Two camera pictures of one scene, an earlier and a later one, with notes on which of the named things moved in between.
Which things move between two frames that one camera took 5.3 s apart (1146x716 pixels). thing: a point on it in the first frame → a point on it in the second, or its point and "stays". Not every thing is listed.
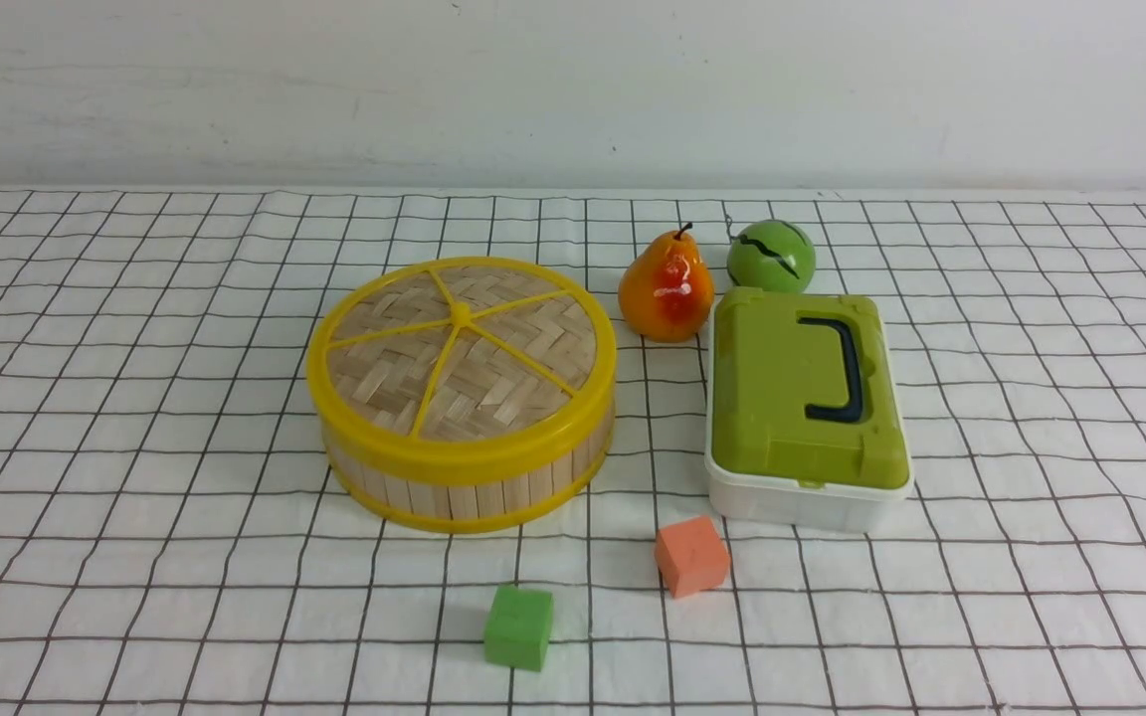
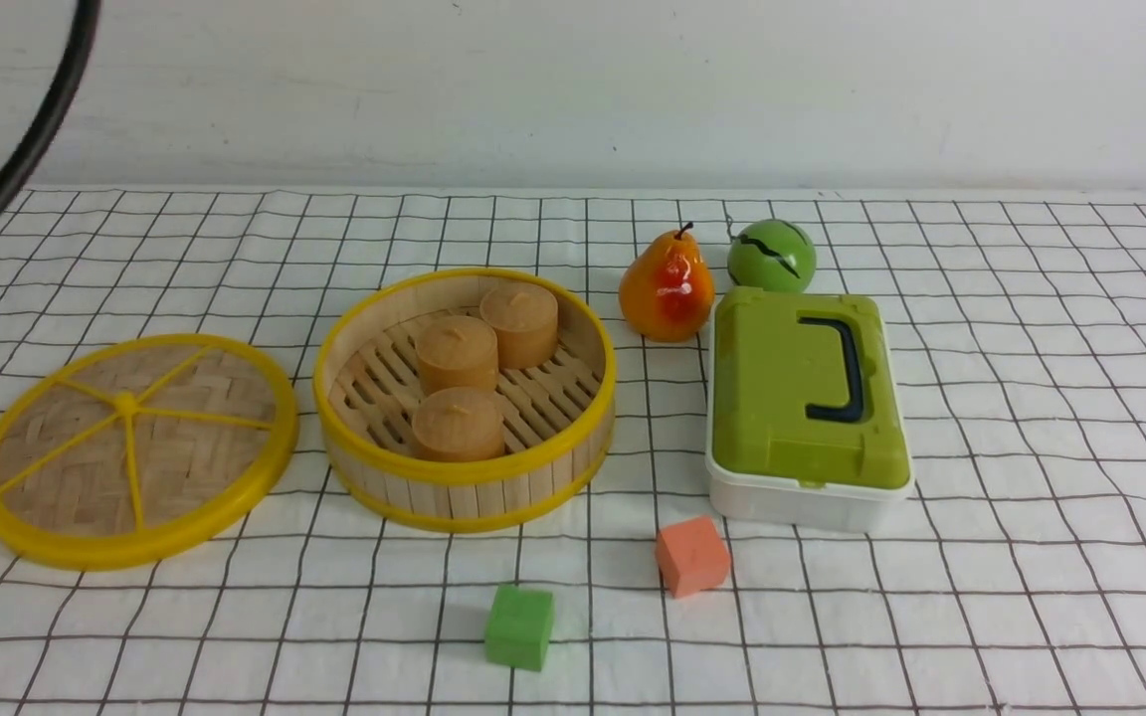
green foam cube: (518, 626) stays
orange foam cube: (692, 556) stays
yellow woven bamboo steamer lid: (464, 364) → (124, 449)
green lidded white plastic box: (804, 421) stays
